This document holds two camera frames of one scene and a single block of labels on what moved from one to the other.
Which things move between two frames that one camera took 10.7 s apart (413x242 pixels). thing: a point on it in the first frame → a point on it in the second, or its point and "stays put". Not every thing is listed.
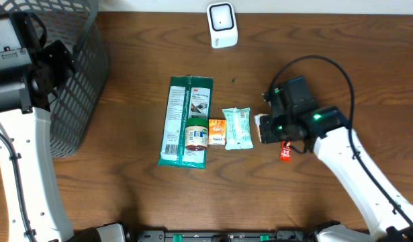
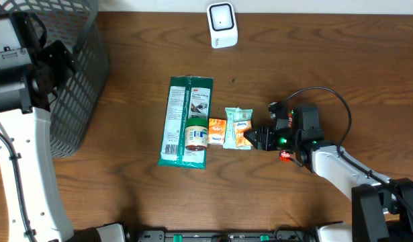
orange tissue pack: [257, 121] → [240, 127]
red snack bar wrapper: [285, 153] stays put
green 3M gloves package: [189, 97] stays put
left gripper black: [58, 62] stays put
